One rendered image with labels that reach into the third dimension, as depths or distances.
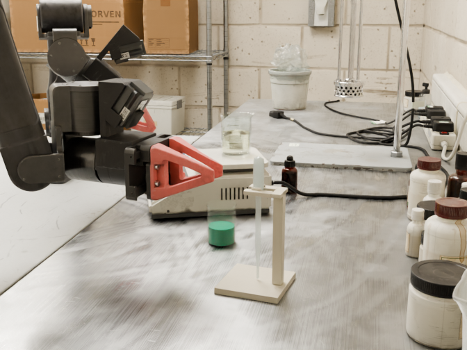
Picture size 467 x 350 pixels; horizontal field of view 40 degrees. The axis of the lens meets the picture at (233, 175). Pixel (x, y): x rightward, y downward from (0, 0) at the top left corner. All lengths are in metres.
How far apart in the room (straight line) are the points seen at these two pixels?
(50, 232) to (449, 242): 0.58
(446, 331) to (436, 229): 0.15
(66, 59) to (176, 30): 2.24
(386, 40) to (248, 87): 0.76
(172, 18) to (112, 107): 2.44
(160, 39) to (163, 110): 0.36
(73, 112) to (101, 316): 0.26
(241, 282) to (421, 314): 0.23
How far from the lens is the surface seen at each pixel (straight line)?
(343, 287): 0.81
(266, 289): 0.78
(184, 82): 3.61
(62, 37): 1.01
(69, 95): 0.83
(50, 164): 0.82
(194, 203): 1.04
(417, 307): 0.69
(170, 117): 3.33
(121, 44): 1.08
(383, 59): 3.46
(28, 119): 0.81
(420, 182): 1.04
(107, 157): 0.80
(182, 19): 3.22
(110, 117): 0.80
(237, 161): 1.05
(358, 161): 1.40
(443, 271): 0.70
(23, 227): 1.06
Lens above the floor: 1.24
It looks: 15 degrees down
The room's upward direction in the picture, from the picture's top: straight up
